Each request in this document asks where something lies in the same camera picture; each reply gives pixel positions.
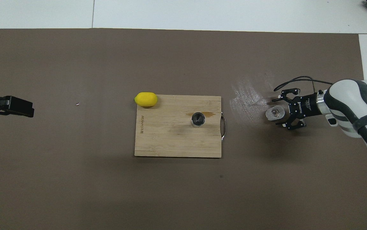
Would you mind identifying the clear glass cup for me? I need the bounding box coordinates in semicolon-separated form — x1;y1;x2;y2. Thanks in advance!
265;105;285;122

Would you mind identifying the steel jigger cup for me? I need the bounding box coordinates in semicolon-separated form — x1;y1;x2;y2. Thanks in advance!
191;111;206;128

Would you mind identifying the bamboo cutting board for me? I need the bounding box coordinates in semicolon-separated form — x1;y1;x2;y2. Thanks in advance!
134;95;227;158

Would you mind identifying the brown table mat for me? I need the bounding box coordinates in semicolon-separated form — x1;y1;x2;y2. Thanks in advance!
0;28;367;230

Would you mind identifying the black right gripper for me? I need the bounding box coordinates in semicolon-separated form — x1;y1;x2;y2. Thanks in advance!
272;88;318;130

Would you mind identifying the yellow lemon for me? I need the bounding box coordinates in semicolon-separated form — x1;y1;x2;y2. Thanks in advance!
134;92;158;107

